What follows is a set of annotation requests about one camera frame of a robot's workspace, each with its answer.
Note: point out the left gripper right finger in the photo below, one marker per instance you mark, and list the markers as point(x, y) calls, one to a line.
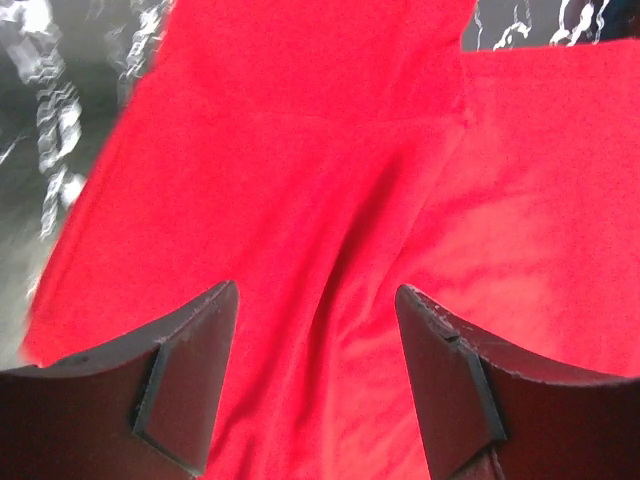
point(489, 409)

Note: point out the dark red t shirt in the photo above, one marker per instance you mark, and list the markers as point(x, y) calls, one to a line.
point(321, 154)

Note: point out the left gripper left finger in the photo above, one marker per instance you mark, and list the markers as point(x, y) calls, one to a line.
point(141, 406)

